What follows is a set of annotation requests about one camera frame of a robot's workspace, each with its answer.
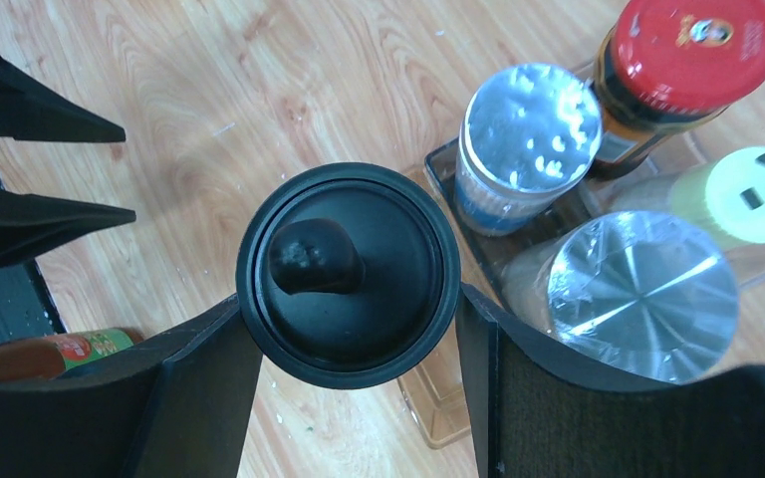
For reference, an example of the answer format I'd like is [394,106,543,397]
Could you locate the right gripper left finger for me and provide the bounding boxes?
[0,297,262,477]

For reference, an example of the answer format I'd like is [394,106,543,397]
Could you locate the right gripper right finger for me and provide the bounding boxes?
[455,284,765,477]

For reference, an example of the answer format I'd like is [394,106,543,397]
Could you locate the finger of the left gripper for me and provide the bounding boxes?
[0,56,127,143]
[0,189,136,269]

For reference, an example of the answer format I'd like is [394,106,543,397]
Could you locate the yellow cap sauce bottle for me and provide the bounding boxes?
[0,328,144,383]

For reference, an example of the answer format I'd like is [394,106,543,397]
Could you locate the silver lid glass jar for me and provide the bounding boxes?
[499,210,740,384]

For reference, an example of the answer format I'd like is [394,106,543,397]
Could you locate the clear plastic organizer bin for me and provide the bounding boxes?
[395,59,765,451]

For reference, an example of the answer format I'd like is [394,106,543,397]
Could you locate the black lid spice bottle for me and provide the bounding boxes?
[236,162,461,389]

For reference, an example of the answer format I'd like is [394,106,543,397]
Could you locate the silver lid blue bottle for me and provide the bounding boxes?
[454,63,603,236]

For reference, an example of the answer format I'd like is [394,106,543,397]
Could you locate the yellow lid spice bottle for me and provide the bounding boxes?
[610,145,765,252]

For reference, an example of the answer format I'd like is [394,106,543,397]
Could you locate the red lid sauce jar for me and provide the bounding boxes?
[589,0,765,180]

